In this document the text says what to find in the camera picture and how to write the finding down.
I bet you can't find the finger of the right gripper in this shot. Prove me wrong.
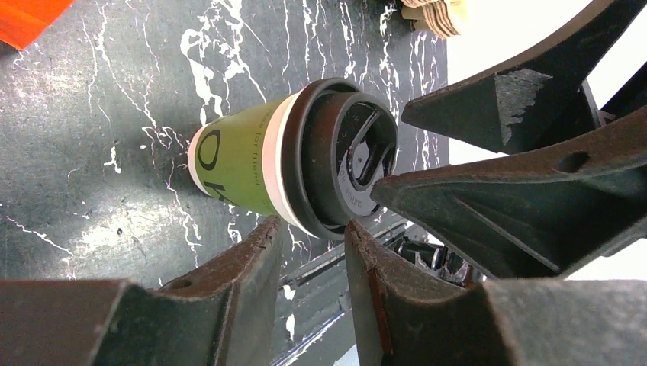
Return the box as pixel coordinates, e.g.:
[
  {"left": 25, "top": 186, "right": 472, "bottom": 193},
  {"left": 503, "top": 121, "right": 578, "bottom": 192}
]
[
  {"left": 372, "top": 108, "right": 646, "bottom": 278},
  {"left": 401, "top": 1, "right": 646, "bottom": 154}
]

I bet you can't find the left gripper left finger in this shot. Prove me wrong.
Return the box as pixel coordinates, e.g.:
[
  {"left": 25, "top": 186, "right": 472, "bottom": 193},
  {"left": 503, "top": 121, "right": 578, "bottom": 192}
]
[{"left": 1, "top": 216, "right": 282, "bottom": 365}]

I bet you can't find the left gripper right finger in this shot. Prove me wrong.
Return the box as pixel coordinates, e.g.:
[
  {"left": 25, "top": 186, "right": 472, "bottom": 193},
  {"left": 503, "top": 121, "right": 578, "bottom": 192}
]
[{"left": 345, "top": 221, "right": 646, "bottom": 365}]

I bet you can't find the single green paper cup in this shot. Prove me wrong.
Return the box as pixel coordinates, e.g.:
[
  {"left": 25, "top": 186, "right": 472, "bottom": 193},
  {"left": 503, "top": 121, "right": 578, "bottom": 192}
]
[{"left": 188, "top": 94, "right": 305, "bottom": 230}]

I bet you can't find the orange paper bag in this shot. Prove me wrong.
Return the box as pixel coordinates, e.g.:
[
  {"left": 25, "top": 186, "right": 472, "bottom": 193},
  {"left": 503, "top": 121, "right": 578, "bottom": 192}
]
[{"left": 1, "top": 0, "right": 74, "bottom": 50}]

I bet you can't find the stack of pulp cup carriers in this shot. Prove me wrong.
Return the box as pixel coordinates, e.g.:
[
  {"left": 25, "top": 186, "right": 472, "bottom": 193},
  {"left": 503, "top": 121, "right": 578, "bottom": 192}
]
[{"left": 401, "top": 0, "right": 468, "bottom": 39}]

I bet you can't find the metal base rail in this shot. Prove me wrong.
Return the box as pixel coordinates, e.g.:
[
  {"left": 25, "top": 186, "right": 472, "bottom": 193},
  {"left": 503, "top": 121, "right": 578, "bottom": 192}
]
[{"left": 269, "top": 217, "right": 484, "bottom": 365}]

